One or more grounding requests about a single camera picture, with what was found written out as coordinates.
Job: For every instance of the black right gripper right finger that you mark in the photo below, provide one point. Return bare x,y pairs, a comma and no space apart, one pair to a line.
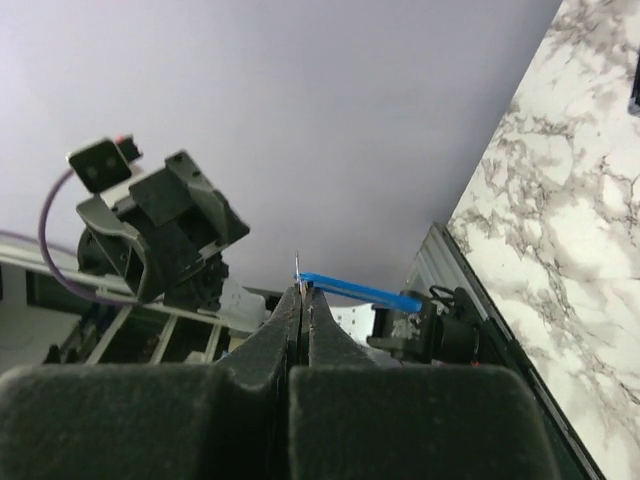
350,418

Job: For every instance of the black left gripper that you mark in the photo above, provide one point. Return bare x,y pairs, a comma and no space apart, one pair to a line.
166,238

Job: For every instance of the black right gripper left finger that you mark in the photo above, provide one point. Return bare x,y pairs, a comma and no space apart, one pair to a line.
224,420

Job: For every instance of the blue plastic key tag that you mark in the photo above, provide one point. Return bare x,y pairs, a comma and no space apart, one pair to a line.
388,300

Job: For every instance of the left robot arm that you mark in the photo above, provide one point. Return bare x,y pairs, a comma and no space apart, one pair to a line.
450,335

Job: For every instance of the white storage shelf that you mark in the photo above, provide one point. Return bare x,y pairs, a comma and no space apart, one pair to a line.
44,323

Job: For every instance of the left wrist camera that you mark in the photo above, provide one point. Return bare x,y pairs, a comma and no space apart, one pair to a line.
105,163

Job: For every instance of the black table edge frame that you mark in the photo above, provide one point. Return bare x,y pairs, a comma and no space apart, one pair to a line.
438,269

